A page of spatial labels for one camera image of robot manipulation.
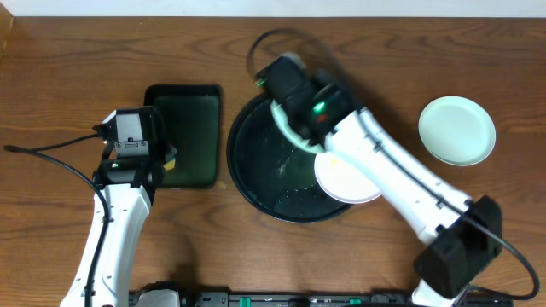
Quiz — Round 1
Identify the black rectangular tray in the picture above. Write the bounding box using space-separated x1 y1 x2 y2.
144 84 222 188

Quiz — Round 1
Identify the mint plate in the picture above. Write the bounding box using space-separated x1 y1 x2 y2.
270 100 325 154
418 96 497 166

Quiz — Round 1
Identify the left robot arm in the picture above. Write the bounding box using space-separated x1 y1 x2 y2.
61 173 155 306

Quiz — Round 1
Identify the green yellow sponge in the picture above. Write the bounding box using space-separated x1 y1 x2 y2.
163 147 177 171

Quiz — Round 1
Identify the mint plate top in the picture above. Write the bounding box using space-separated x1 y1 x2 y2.
270 100 325 154

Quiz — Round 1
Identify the black round tray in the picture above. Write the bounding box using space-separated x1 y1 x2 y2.
227 95 352 223

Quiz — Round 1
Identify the white pink plate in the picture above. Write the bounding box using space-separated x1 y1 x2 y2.
314 153 382 204

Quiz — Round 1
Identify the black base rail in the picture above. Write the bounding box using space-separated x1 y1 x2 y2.
127 281 515 307

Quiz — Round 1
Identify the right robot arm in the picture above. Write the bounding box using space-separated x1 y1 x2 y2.
268 77 502 306

